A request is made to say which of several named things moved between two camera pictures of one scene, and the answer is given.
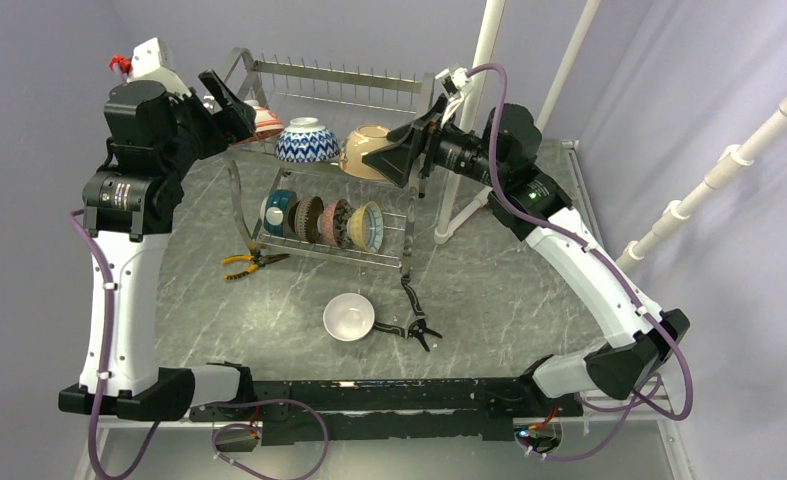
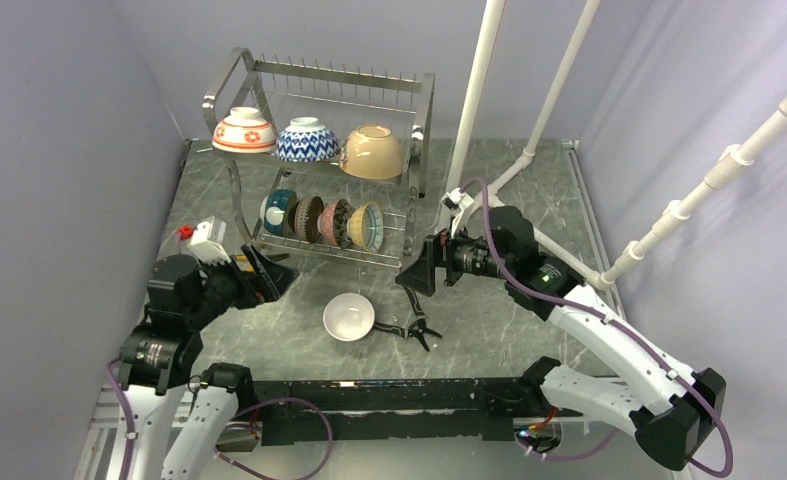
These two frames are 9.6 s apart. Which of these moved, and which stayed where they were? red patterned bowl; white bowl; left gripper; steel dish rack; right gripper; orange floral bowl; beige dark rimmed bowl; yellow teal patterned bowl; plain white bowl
Moved: right gripper; orange floral bowl; left gripper
Stayed: red patterned bowl; white bowl; plain white bowl; beige dark rimmed bowl; steel dish rack; yellow teal patterned bowl
